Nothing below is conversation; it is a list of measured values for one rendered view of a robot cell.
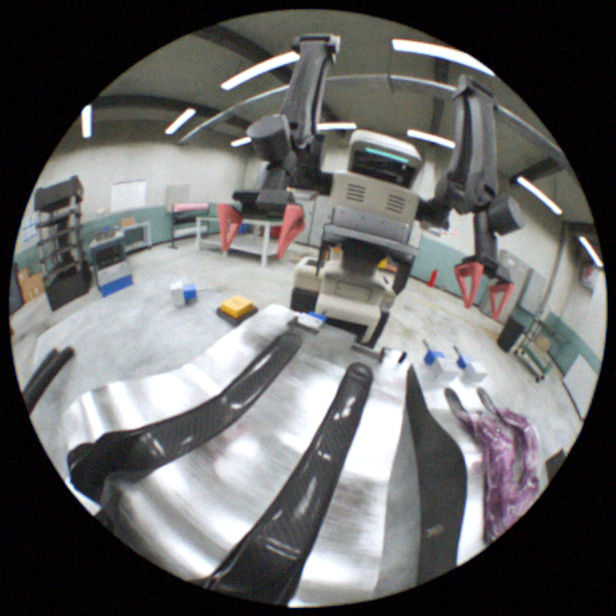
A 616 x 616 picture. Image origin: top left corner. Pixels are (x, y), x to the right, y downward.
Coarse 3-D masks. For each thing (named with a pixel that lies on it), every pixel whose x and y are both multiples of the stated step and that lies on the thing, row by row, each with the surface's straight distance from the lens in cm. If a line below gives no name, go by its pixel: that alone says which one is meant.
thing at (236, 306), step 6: (228, 300) 47; (234, 300) 47; (240, 300) 47; (246, 300) 47; (222, 306) 46; (228, 306) 45; (234, 306) 45; (240, 306) 44; (246, 306) 45; (252, 306) 47; (228, 312) 45; (234, 312) 43; (240, 312) 44
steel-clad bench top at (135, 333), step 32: (128, 288) 82; (160, 288) 72; (64, 320) 86; (96, 320) 68; (128, 320) 58; (160, 320) 52; (192, 320) 48; (224, 320) 46; (96, 352) 54; (128, 352) 46; (160, 352) 42; (192, 352) 39; (64, 384) 54; (96, 384) 45; (32, 416) 60; (544, 416) 92; (64, 448) 45; (544, 448) 78; (416, 480) 33; (544, 480) 72; (416, 512) 32; (384, 544) 30; (416, 544) 33; (384, 576) 32; (416, 576) 36
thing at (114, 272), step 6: (120, 264) 364; (126, 264) 365; (102, 270) 362; (108, 270) 363; (114, 270) 326; (120, 270) 327; (126, 270) 358; (102, 276) 326; (108, 276) 327; (114, 276) 328; (120, 276) 329; (102, 282) 327; (108, 282) 328
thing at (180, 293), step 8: (176, 288) 54; (184, 288) 57; (192, 288) 56; (200, 288) 57; (208, 288) 57; (176, 296) 55; (184, 296) 56; (192, 296) 56; (176, 304) 56; (184, 304) 56
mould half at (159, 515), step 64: (256, 320) 30; (128, 384) 22; (192, 384) 22; (320, 384) 22; (384, 384) 25; (256, 448) 18; (384, 448) 21; (128, 512) 16; (192, 512) 14; (256, 512) 15; (384, 512) 19; (192, 576) 15; (320, 576) 15
